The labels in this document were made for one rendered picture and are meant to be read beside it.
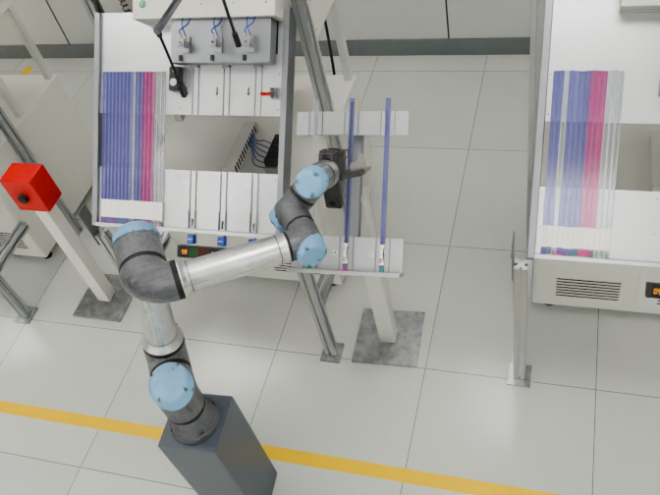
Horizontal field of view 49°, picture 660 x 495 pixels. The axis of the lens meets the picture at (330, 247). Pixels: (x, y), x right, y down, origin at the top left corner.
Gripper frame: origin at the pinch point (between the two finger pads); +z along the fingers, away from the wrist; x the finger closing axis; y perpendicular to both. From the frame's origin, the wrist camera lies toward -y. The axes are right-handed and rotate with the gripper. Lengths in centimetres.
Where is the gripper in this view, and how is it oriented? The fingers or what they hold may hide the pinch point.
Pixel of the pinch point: (345, 168)
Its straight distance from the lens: 210.9
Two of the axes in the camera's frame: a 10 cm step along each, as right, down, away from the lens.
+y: -0.3, -9.6, -2.7
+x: -9.6, -0.4, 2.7
